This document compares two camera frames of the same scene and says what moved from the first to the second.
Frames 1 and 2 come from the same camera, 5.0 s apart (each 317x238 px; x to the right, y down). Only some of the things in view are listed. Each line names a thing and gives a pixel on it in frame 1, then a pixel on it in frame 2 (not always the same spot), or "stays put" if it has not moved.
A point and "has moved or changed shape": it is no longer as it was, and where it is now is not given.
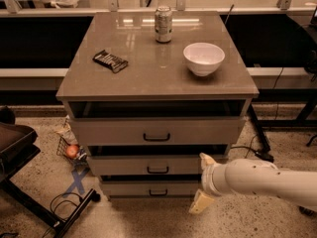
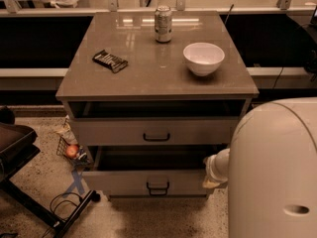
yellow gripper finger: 200,202 -> 209,184
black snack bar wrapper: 115,62 stays put
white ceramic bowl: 203,58 stays put
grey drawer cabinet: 147,93 stays put
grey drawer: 152,166 has moved or changed shape
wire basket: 81,159 stays put
